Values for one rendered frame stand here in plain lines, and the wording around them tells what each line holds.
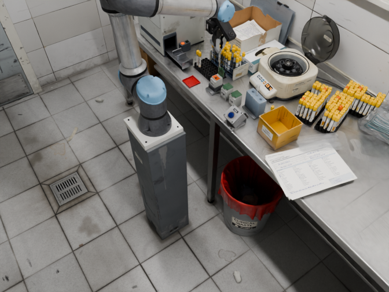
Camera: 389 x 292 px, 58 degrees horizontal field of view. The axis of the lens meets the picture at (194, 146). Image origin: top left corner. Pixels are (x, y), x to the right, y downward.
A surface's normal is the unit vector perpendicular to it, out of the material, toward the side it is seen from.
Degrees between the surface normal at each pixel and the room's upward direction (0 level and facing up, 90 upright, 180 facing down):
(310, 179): 0
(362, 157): 0
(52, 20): 90
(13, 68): 90
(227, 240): 0
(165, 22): 90
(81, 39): 90
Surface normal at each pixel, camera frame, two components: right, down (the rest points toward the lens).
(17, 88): 0.56, 0.64
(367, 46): -0.82, 0.43
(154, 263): 0.00, -0.64
